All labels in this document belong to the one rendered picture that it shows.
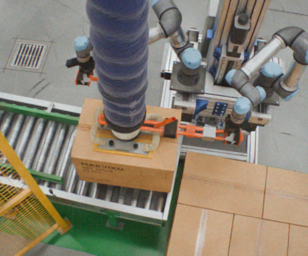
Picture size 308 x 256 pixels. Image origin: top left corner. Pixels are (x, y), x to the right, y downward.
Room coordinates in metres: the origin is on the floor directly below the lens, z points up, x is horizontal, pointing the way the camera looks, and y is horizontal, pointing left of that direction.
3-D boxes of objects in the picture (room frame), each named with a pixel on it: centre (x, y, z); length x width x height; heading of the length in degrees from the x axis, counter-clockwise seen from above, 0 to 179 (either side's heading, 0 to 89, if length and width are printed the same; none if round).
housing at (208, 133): (1.00, -0.30, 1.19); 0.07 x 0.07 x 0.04; 86
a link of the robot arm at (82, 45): (1.31, 0.42, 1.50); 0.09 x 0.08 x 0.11; 118
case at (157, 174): (1.03, 0.16, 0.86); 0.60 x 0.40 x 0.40; 87
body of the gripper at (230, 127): (1.00, -0.40, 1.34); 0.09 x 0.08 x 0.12; 87
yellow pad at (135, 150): (0.94, 0.17, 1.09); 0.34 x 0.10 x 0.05; 86
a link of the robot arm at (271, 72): (1.44, -0.68, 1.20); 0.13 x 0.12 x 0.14; 44
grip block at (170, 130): (1.02, -0.08, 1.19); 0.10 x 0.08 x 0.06; 176
